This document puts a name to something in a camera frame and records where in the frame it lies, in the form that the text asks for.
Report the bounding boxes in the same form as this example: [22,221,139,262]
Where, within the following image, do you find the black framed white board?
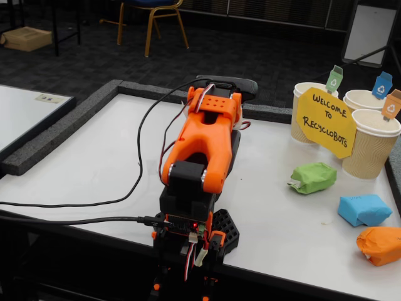
[0,83,77,161]

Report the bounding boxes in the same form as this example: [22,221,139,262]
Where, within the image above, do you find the paper cup orange bin tag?
[341,108,401,181]

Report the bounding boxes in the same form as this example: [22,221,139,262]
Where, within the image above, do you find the black robot base clamp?
[150,208,241,301]

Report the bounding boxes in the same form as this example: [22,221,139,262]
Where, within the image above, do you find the thick black USB cable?
[0,209,172,228]

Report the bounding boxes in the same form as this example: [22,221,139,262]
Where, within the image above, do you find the orange paper wad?
[356,226,401,267]

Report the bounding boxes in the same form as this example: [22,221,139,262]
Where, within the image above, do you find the gold frame blue chair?
[99,0,190,58]

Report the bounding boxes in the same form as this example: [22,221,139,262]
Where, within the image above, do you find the paper cup green bin tag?
[290,82,340,145]

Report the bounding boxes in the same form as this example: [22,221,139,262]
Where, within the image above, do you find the black table legs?
[6,0,83,58]

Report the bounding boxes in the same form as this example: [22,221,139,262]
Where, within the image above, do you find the cardboard box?
[0,26,53,53]

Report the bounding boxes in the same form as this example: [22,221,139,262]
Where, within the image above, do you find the hanging servo wire bundle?
[182,233,209,282]

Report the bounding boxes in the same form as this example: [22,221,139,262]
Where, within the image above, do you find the small paper label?
[34,93,63,103]

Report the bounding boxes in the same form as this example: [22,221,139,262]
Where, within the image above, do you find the paper cup blue bin tag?
[343,90,392,112]

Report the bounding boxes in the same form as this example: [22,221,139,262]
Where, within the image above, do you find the thin black cable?
[0,78,217,208]

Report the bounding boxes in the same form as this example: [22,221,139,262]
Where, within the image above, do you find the black framed white panel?
[340,0,401,68]

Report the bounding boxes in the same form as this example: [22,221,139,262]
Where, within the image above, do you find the short grey foam border strip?
[242,102,294,125]

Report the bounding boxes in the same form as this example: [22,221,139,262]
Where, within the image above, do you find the yellow welcome sign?
[296,87,357,160]

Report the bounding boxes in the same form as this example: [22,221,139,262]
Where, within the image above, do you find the blue paper wad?
[337,194,393,228]

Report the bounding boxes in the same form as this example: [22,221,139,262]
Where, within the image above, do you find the green paper wad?
[286,162,338,195]

